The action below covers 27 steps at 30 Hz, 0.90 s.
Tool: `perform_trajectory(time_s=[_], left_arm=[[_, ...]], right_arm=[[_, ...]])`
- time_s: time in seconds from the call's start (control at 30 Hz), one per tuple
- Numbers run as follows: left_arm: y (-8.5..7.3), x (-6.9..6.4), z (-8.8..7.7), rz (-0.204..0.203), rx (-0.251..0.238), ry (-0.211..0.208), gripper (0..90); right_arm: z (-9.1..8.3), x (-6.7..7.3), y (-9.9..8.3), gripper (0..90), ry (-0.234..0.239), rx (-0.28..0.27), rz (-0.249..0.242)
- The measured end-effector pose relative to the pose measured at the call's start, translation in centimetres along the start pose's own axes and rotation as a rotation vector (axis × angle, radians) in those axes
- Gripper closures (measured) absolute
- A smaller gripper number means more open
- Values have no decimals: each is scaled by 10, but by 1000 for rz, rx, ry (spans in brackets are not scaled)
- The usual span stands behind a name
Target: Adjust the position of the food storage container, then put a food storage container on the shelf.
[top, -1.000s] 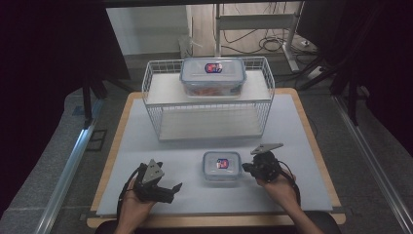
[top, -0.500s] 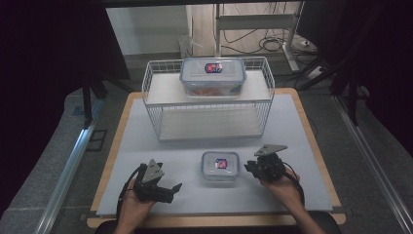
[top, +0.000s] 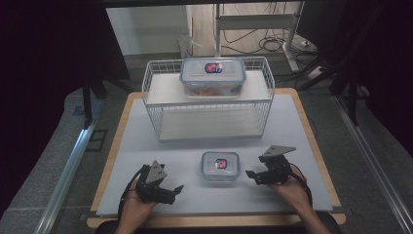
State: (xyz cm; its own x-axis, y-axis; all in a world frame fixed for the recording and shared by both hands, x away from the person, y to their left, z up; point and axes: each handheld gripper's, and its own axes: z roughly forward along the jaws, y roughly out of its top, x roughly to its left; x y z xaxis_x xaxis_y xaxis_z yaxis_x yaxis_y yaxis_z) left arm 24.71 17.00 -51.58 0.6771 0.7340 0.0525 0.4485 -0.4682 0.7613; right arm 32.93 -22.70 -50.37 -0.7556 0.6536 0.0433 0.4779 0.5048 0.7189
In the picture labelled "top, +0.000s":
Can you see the large clear food container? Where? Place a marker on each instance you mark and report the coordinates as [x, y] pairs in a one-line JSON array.
[[212, 76]]

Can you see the clear plastic holder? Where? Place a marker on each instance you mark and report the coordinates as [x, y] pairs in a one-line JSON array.
[[186, 45]]

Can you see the white metal stand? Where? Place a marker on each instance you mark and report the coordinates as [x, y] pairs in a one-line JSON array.
[[256, 22]]

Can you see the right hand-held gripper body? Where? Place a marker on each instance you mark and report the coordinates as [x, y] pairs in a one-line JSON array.
[[276, 170]]

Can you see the person's right hand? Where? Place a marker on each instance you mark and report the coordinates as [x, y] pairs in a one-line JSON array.
[[292, 193]]

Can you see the small clear food container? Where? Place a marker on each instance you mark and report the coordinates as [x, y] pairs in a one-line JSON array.
[[220, 166]]

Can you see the blue floor tape patch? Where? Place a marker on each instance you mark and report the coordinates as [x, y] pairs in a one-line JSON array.
[[78, 110]]

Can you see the aluminium floor rail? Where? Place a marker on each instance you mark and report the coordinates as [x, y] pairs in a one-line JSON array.
[[69, 172], [373, 162]]

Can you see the person's left hand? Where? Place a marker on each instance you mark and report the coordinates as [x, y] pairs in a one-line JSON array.
[[138, 208]]

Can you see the white cabinet panel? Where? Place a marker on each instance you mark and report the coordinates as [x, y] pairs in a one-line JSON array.
[[146, 29]]

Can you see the white power strip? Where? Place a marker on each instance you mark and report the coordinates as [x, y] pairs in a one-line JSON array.
[[315, 73]]

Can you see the pale blue table mat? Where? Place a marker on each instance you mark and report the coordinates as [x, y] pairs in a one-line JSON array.
[[227, 195]]

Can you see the black stand leg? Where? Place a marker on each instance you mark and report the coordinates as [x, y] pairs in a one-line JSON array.
[[87, 104], [352, 97]]

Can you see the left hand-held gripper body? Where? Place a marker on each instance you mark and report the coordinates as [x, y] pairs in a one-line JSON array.
[[156, 190]]

